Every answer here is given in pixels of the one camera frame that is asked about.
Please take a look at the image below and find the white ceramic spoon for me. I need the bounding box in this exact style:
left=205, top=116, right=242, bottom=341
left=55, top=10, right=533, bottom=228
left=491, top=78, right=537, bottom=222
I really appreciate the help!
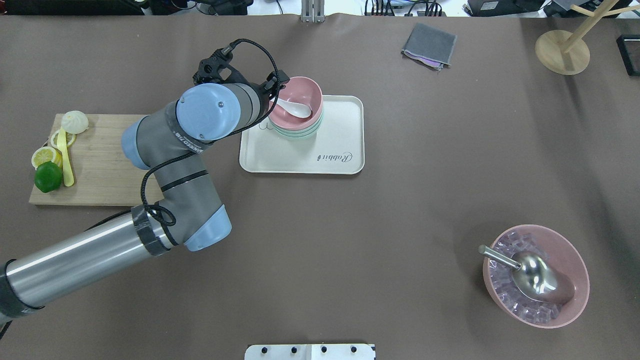
left=273, top=98, right=313, bottom=119

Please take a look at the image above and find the cream rabbit tray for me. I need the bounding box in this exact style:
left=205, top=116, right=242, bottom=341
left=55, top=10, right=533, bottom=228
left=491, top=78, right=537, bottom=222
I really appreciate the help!
left=238, top=95, right=365, bottom=175

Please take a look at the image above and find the aluminium frame post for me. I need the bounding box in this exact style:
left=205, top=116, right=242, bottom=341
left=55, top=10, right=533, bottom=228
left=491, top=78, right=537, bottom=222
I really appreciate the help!
left=301, top=0, right=325, bottom=24

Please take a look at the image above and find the green bowl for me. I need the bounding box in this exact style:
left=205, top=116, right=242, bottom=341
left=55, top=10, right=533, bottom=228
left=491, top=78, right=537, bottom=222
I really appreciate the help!
left=269, top=112, right=325, bottom=140

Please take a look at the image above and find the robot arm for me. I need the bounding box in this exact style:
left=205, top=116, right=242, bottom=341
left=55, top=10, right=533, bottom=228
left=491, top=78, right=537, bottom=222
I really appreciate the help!
left=1, top=70, right=289, bottom=324

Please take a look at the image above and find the green lime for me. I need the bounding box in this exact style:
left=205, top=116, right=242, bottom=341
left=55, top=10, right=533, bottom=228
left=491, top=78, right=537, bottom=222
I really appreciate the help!
left=34, top=161, right=63, bottom=193

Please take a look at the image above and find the yellow plastic knife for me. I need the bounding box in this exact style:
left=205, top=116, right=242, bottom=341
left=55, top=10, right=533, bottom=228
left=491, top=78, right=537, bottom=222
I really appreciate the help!
left=55, top=127, right=75, bottom=187

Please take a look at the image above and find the metal ice scoop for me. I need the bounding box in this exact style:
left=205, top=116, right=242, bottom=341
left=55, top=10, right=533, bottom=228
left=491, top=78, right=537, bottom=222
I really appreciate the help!
left=478, top=244, right=576, bottom=305

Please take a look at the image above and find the bamboo cutting board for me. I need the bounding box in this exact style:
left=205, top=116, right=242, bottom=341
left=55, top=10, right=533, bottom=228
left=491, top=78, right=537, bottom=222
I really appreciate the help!
left=29, top=114, right=146, bottom=207

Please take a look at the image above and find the large pink ice bowl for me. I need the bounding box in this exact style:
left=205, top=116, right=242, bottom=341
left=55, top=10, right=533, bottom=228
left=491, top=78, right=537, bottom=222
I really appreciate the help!
left=482, top=224, right=590, bottom=329

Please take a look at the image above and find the small pink bowl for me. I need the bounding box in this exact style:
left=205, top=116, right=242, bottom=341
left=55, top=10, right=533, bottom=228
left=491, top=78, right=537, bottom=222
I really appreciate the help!
left=269, top=76, right=323, bottom=132

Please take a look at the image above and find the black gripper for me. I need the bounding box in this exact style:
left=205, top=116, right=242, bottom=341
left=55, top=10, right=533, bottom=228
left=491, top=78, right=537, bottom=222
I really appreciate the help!
left=250, top=71, right=290, bottom=113

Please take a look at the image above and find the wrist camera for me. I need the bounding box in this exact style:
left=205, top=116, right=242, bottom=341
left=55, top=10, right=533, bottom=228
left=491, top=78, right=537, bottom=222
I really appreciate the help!
left=192, top=44, right=249, bottom=85

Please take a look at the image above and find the lemon ring slice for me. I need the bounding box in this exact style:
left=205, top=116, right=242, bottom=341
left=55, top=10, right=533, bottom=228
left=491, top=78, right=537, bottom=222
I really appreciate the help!
left=48, top=129, right=77, bottom=150

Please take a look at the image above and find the grey purple folded cloth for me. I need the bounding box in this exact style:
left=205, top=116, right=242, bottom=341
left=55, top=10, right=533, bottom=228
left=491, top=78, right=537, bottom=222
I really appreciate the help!
left=401, top=23, right=458, bottom=71

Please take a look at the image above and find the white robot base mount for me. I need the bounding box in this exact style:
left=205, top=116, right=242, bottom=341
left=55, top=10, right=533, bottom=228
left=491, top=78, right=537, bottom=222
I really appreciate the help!
left=244, top=342, right=377, bottom=360

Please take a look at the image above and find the wooden stand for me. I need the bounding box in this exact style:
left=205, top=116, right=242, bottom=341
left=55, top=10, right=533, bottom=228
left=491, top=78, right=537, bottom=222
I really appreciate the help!
left=534, top=0, right=640, bottom=76

